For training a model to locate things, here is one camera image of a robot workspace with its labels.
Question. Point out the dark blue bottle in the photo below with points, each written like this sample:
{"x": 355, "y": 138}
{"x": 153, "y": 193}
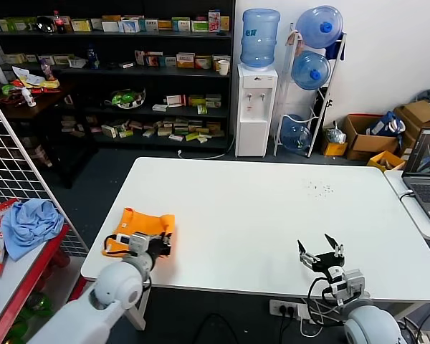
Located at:
{"x": 92, "y": 59}

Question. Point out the white metal jug rack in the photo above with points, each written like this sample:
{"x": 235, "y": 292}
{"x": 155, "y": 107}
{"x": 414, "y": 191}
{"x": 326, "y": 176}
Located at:
{"x": 326, "y": 107}

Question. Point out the yellow plastic crate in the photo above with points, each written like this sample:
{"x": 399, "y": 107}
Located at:
{"x": 385, "y": 159}

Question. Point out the open brown cardboard box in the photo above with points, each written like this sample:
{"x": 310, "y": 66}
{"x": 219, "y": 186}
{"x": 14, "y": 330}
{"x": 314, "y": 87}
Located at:
{"x": 376, "y": 145}

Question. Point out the clear plastic bag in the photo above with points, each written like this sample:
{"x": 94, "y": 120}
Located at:
{"x": 335, "y": 135}

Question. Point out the large white table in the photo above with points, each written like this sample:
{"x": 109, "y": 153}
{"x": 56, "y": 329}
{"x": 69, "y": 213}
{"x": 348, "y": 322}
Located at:
{"x": 272, "y": 215}

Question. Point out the bowl with green fruit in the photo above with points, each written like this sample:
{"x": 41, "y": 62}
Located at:
{"x": 125, "y": 98}

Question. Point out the small yellow box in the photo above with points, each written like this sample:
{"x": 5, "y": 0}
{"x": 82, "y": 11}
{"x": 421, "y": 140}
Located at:
{"x": 335, "y": 149}

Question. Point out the blue racked water jug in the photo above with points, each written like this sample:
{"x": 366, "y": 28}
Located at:
{"x": 308, "y": 70}
{"x": 295, "y": 136}
{"x": 317, "y": 25}

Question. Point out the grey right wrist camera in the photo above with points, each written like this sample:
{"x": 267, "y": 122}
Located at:
{"x": 351, "y": 283}

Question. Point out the orange t-shirt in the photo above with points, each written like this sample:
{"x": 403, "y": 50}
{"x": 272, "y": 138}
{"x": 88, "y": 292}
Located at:
{"x": 143, "y": 224}

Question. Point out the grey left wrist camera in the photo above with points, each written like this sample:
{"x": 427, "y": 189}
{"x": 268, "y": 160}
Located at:
{"x": 138, "y": 243}

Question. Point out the pink upright box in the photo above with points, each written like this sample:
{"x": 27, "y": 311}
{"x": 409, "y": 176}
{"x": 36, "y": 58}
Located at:
{"x": 214, "y": 21}

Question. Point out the grey open laptop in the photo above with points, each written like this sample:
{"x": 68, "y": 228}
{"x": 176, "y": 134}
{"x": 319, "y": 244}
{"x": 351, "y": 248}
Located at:
{"x": 428, "y": 186}

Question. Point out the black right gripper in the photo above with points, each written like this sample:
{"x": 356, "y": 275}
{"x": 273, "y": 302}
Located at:
{"x": 328, "y": 262}

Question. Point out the red white medicine box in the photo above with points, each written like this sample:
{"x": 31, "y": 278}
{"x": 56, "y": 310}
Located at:
{"x": 203, "y": 62}

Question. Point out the cola bottle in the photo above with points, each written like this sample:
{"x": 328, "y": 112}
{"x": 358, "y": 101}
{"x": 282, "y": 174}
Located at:
{"x": 59, "y": 23}

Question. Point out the shiny black bowl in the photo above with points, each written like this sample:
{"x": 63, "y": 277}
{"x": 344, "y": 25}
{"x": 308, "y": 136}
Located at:
{"x": 44, "y": 25}

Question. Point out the white red flat box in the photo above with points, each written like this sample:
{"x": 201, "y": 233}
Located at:
{"x": 175, "y": 101}

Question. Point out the purple drink bottle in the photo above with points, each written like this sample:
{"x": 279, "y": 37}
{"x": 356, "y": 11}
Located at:
{"x": 48, "y": 71}

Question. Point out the white paper cup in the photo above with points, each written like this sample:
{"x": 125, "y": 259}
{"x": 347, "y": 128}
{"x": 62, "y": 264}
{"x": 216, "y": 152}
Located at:
{"x": 223, "y": 68}

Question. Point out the white water dispenser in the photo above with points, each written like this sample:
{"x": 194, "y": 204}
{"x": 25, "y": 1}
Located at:
{"x": 252, "y": 118}

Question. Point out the light blue crumpled garment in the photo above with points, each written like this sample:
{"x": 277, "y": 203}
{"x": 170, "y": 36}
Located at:
{"x": 30, "y": 229}

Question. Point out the orange white medicine box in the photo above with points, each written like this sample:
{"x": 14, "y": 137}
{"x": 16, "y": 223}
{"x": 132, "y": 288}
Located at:
{"x": 185, "y": 61}

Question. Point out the yellow paper pile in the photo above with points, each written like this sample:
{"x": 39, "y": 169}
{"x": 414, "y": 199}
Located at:
{"x": 39, "y": 81}

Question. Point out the green plastic bottle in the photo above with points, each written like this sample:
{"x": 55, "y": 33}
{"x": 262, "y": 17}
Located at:
{"x": 39, "y": 304}

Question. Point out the dark wooden table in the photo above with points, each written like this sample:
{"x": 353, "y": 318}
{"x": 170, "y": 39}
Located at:
{"x": 39, "y": 107}

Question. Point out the white power strip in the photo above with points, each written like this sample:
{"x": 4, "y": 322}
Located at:
{"x": 290, "y": 309}

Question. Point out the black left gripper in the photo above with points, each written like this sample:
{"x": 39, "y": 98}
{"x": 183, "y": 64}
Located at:
{"x": 161, "y": 247}

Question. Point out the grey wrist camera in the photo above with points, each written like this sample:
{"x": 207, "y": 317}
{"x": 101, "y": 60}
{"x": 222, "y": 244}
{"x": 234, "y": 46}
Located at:
{"x": 138, "y": 243}
{"x": 351, "y": 283}

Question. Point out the black shelf unit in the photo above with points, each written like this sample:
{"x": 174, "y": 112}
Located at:
{"x": 165, "y": 77}

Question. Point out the stacked brown cardboard boxes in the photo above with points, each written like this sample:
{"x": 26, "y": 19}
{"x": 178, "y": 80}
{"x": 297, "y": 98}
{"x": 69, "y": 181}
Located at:
{"x": 421, "y": 113}

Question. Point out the small white side table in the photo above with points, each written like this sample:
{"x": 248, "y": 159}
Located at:
{"x": 421, "y": 227}

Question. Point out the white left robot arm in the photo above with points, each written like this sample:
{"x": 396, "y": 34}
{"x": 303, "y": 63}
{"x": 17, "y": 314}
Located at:
{"x": 111, "y": 290}

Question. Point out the blue bag in box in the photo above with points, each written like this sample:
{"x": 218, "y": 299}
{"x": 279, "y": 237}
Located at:
{"x": 383, "y": 125}

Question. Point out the red and white rack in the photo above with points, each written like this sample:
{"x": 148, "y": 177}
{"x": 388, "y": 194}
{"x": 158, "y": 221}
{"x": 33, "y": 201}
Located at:
{"x": 25, "y": 272}

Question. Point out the blue upright water jug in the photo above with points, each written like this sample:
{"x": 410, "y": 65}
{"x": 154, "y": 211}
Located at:
{"x": 259, "y": 39}

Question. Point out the small white bottle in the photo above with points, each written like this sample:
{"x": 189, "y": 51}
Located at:
{"x": 29, "y": 98}

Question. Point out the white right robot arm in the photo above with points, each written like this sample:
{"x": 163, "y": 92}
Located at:
{"x": 372, "y": 322}

